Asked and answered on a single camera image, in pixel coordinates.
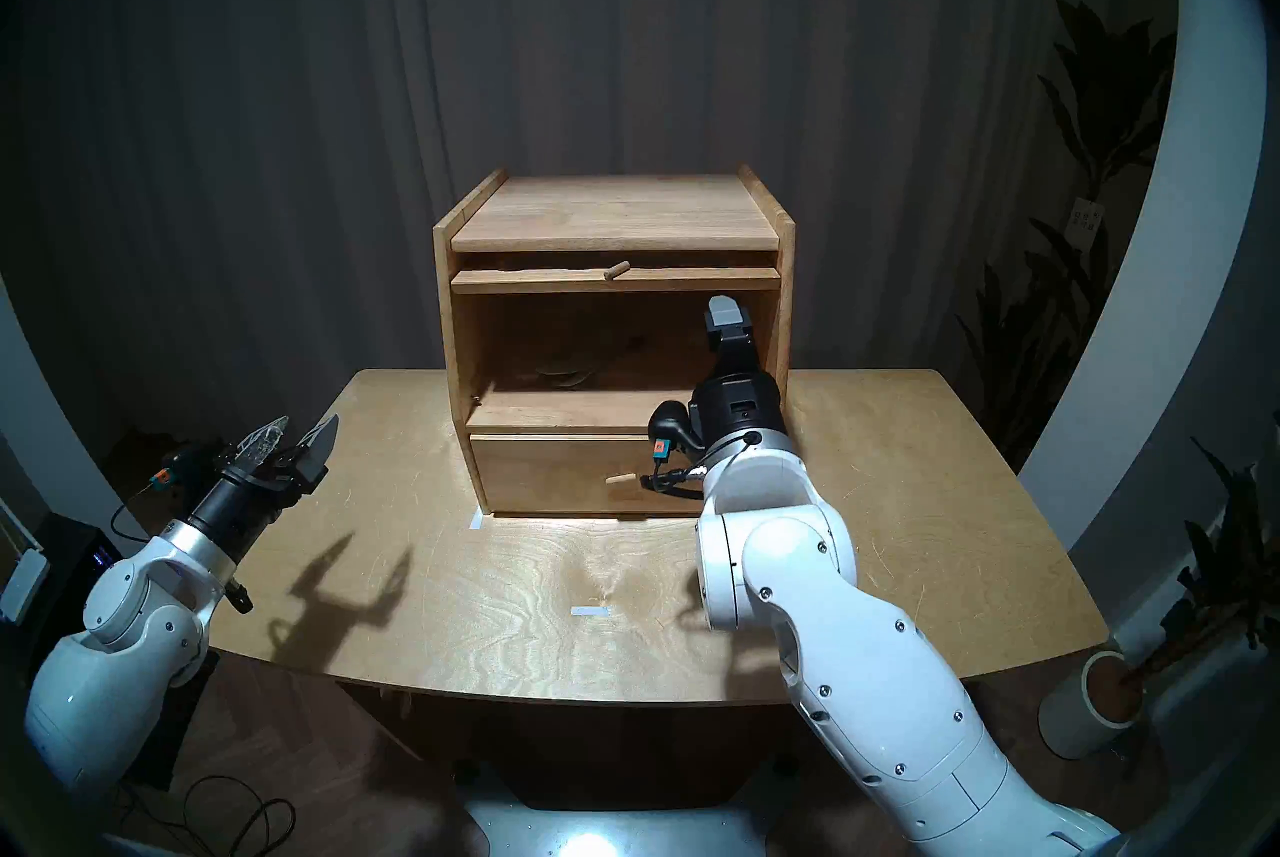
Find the wooden cabinet frame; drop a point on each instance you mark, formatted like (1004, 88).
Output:
(615, 215)

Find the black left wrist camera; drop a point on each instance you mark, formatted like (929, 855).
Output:
(190, 465)

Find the olive green ribbed sock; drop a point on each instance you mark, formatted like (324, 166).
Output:
(565, 377)

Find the white paper plant tag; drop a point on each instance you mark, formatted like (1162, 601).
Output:
(1085, 217)

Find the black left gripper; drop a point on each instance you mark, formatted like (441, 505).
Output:
(240, 500)

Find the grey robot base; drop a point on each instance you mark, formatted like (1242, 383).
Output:
(620, 830)

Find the white box device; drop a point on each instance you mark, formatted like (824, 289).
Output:
(22, 585)

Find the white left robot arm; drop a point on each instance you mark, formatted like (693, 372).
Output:
(120, 655)

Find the white cylindrical plant pot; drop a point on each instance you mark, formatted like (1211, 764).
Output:
(1075, 715)

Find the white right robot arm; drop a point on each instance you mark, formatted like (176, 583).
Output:
(860, 645)

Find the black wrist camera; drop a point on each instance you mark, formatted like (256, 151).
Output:
(672, 425)
(190, 465)

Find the grey pleated curtain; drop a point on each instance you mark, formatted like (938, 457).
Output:
(300, 115)

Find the tall dark leafy plant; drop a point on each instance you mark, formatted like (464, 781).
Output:
(1095, 115)

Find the small plant in white pot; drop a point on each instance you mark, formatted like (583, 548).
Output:
(1225, 565)

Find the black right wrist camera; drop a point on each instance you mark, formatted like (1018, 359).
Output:
(672, 425)

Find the wooden sliding door with peg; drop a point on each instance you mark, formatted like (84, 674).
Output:
(540, 281)

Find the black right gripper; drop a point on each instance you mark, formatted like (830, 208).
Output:
(740, 410)

